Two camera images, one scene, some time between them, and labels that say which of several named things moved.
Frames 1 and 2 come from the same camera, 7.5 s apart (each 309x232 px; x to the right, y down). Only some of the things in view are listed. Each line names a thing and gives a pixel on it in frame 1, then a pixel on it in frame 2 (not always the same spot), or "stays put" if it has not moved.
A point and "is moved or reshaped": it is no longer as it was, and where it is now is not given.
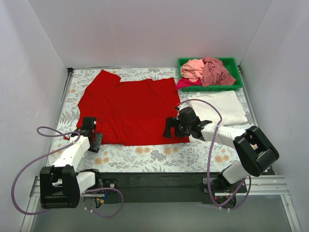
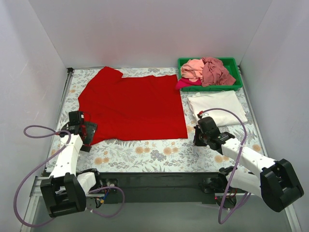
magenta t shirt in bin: (184, 81) stays put
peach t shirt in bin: (192, 70) stays put
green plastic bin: (231, 65) stays put
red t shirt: (131, 112) is moved or reshaped
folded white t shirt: (231, 109) stays put
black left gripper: (97, 141) -> (90, 133)
